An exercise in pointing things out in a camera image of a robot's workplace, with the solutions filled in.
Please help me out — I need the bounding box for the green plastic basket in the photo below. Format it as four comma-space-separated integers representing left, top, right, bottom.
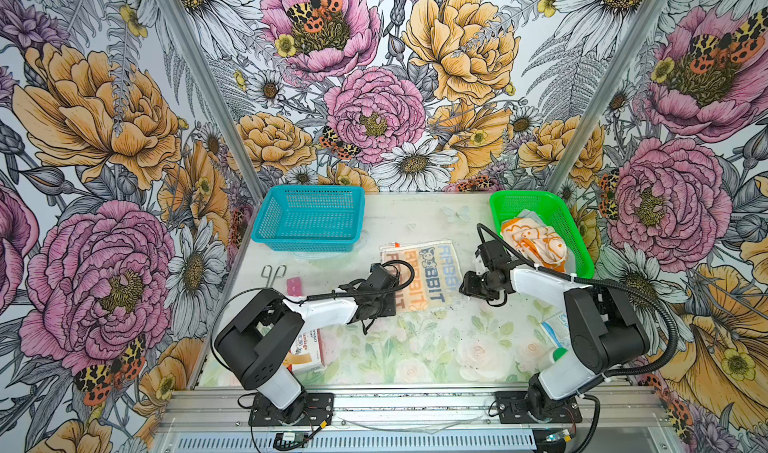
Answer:
490, 190, 594, 278

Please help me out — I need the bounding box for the bandage box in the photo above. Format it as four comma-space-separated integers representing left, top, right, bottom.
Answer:
283, 330, 324, 373

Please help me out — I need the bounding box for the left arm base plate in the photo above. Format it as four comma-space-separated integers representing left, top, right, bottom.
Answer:
248, 392, 335, 427

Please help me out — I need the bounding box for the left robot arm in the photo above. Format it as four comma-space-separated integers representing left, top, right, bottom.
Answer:
213, 259, 416, 423

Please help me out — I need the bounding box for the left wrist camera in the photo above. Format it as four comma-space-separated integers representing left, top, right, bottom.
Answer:
364, 263, 399, 291

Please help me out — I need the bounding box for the right aluminium frame post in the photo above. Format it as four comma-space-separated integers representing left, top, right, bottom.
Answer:
546, 0, 668, 193

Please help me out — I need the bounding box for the aluminium front rail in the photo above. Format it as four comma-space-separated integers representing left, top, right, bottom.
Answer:
157, 381, 671, 435

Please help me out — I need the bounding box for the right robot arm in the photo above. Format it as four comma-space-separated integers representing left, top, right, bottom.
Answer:
460, 223, 680, 421

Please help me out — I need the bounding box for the left aluminium frame post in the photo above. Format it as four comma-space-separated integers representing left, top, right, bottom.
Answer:
157, 0, 265, 200

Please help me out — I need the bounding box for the small green circuit board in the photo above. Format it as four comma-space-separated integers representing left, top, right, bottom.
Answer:
274, 432, 304, 447

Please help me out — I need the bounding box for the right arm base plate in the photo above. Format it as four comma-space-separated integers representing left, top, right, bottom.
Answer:
494, 391, 583, 424

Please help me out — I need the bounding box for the aluminium frame post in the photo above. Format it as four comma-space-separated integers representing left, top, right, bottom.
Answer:
546, 0, 668, 193
157, 0, 265, 200

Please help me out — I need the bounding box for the pink small eraser block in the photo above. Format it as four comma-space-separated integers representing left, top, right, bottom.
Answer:
286, 277, 303, 298

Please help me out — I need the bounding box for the orange white towel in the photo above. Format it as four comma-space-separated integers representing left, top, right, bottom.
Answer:
501, 210, 569, 273

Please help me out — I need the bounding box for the teal plastic basket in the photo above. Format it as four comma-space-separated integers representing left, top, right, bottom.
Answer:
251, 185, 365, 253

